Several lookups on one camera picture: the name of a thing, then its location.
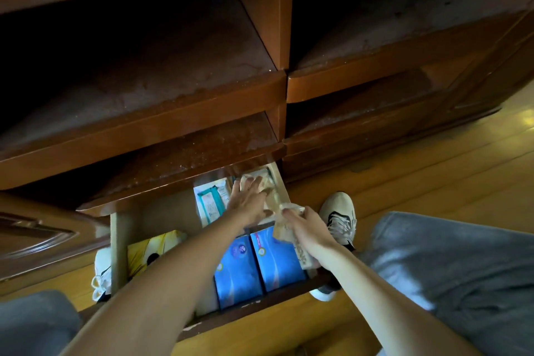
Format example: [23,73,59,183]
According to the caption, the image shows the teal and white wipes pack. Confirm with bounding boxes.
[194,185,229,228]

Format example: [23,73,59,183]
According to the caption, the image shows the person's right hand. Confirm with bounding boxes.
[281,206,340,264]

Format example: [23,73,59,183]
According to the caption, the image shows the white right sneaker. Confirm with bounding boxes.
[309,191,358,302]

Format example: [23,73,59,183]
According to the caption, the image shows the grey trousers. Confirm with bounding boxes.
[0,211,534,356]

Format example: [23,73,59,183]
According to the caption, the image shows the person's left hand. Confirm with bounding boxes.
[227,176,275,229]

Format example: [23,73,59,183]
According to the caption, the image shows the white left sneaker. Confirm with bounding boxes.
[91,246,113,302]

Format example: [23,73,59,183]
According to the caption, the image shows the open wooden drawer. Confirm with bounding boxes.
[110,161,335,342]

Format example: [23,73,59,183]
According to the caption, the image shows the brown wooden shelf cabinet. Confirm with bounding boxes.
[0,0,534,219]

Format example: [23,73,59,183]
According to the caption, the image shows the beige plastic tissue packet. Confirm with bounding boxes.
[272,202,321,271]

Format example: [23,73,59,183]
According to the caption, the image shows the small white paper packet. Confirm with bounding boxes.
[216,177,233,204]

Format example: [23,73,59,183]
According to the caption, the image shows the blue cardboard box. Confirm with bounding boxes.
[213,235,264,311]
[249,226,310,293]

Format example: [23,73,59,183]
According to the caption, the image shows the carved wooden cabinet door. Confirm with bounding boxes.
[0,192,112,285]

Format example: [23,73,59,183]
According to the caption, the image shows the person's left forearm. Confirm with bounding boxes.
[60,211,249,356]

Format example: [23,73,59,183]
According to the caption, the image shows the clear plastic wrapped packet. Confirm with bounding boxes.
[241,167,280,219]

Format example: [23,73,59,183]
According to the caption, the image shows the person's right forearm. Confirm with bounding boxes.
[318,242,485,356]

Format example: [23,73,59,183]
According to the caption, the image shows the white sneaker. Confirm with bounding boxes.
[91,246,113,302]
[309,191,358,302]

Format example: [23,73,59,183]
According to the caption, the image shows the yellow plastic packet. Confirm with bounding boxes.
[127,230,188,282]

